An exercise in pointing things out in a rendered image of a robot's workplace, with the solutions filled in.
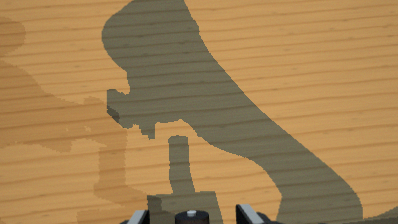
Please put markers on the red block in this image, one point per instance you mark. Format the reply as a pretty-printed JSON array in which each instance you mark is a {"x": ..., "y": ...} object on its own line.
[{"x": 192, "y": 217}]

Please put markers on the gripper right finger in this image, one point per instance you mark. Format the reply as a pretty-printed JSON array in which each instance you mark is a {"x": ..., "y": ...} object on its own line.
[{"x": 246, "y": 215}]

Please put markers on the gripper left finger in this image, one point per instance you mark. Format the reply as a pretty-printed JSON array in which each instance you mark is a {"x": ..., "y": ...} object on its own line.
[{"x": 139, "y": 217}]

